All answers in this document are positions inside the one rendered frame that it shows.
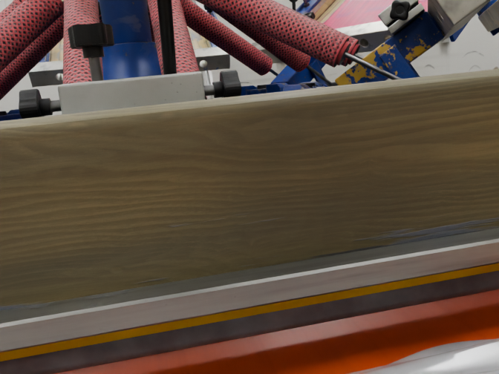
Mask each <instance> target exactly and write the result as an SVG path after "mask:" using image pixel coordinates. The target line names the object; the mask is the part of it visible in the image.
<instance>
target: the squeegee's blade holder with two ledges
mask: <svg viewBox="0 0 499 374"><path fill-rule="evenodd" d="M496 263H499V228H496V229H487V230H483V231H478V232H469V233H465V234H456V235H452V236H447V237H439V238H434V239H429V240H421V241H416V242H411V243H403V244H398V245H393V246H384V247H379V248H375V249H366V250H362V251H357V252H348V253H344V254H339V255H331V256H326V257H318V258H313V259H308V260H300V261H295V262H290V263H282V264H277V265H272V266H264V267H259V268H254V269H246V270H241V271H237V272H228V273H223V274H219V275H210V276H206V277H201V278H193V279H188V280H179V281H175V282H170V283H162V284H157V285H152V286H144V287H139V288H134V289H126V290H120V291H116V292H107V293H102V294H98V295H89V296H85V297H80V298H72V299H67V300H62V301H54V302H49V303H44V304H36V305H31V306H23V307H18V308H13V309H5V310H0V352H8V351H13V350H20V349H24V348H29V347H37V346H41V345H46V344H53V343H58V342H63V341H70V340H74V339H79V338H87V337H91V336H95V335H103V334H108V333H112V332H119V331H124V330H128V329H136V328H141V327H148V326H153V325H157V324H164V323H169V322H174V321H182V320H186V319H190V318H198V317H202V316H207V315H214V314H219V313H223V312H231V311H235V310H240V309H248V308H252V307H257V306H264V305H268V304H276V303H281V302H285V301H293V300H297V299H302V298H309V297H314V296H318V295H326V294H330V293H334V292H342V291H347V290H352V289H359V288H363V287H368V286H376V285H380V284H384V283H392V282H397V281H404V280H408V279H413V278H421V277H425V276H429V275H437V274H442V273H446V272H454V271H458V270H463V269H470V268H475V267H479V266H487V265H492V264H496Z"/></svg>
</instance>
